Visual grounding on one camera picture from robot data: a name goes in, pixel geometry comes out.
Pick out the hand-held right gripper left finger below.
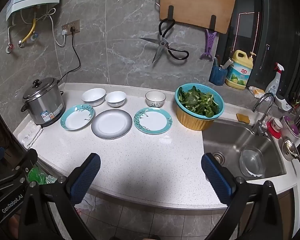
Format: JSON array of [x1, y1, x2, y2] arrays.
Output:
[[17, 153, 101, 240]]

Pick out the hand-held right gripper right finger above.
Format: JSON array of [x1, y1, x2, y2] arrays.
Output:
[[201, 153, 284, 240]]

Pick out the grey rim white plate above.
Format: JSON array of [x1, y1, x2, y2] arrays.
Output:
[[91, 109, 133, 140]]

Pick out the teal rim floral plate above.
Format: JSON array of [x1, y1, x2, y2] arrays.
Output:
[[133, 107, 173, 134], [60, 104, 95, 131]]

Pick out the large white bowl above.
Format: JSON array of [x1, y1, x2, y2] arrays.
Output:
[[81, 88, 107, 107]]

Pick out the small white bowl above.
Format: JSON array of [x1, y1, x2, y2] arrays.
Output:
[[105, 91, 127, 108]]

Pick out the white bowl floral print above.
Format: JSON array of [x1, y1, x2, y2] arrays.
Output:
[[145, 91, 166, 108]]

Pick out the green plastic bag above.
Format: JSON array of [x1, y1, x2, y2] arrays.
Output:
[[27, 166, 58, 185]]

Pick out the folded white cloth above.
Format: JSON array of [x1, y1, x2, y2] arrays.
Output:
[[18, 124, 44, 149]]

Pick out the white cloth on floor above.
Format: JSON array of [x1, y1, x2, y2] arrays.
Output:
[[75, 195, 103, 213]]

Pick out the clear plastic container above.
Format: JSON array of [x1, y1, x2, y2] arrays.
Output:
[[239, 146, 265, 178]]

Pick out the stainless steel sink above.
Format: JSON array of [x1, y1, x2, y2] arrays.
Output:
[[202, 119, 288, 180]]

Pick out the stainless steel rice cooker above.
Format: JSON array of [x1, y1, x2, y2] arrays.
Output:
[[21, 77, 67, 127]]

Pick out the yellow plastic basin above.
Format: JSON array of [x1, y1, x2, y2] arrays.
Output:
[[176, 107, 215, 131]]

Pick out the yellow scouring sponge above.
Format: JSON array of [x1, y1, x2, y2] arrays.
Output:
[[236, 113, 250, 125]]

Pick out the chrome faucet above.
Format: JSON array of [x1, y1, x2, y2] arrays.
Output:
[[251, 92, 275, 137]]

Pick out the blue plastic colander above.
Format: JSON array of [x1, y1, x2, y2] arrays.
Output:
[[175, 83, 225, 118]]

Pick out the cup on red coaster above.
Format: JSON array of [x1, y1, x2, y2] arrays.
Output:
[[266, 117, 283, 139]]

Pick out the green leafy vegetables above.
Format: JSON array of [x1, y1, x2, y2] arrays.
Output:
[[178, 86, 220, 117]]

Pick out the purple and white bowl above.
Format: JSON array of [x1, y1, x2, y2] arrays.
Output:
[[281, 116, 300, 138]]

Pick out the packaged yellow sponge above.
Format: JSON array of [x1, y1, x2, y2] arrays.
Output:
[[249, 86, 265, 97]]

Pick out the blue utensil holder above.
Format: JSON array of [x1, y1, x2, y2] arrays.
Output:
[[209, 64, 228, 85]]

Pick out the yellow dish soap bottle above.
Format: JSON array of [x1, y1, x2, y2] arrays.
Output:
[[225, 50, 257, 90]]

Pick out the white spray bottle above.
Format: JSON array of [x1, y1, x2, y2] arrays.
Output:
[[265, 62, 285, 94]]

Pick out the purple peeler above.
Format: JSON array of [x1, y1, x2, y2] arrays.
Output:
[[199, 29, 218, 62]]

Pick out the white water heater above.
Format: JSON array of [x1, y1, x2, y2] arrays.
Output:
[[5, 0, 63, 22]]

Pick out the wooden cutting board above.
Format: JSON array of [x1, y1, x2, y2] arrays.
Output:
[[159, 0, 236, 34]]

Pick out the white handled knife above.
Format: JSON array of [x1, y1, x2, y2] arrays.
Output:
[[221, 58, 233, 70]]

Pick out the black power cable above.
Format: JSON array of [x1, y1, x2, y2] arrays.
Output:
[[57, 27, 82, 83]]

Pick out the silver braided water hose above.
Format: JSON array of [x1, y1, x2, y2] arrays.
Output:
[[5, 20, 17, 54]]

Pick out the white power cable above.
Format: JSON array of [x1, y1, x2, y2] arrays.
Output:
[[39, 7, 67, 47]]

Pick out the yellow gas hose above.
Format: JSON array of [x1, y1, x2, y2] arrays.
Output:
[[18, 17, 37, 48]]

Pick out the wall power outlet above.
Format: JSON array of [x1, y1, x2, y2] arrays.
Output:
[[62, 20, 80, 34]]

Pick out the black handled kitchen scissors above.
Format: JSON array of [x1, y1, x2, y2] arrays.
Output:
[[139, 19, 190, 64]]

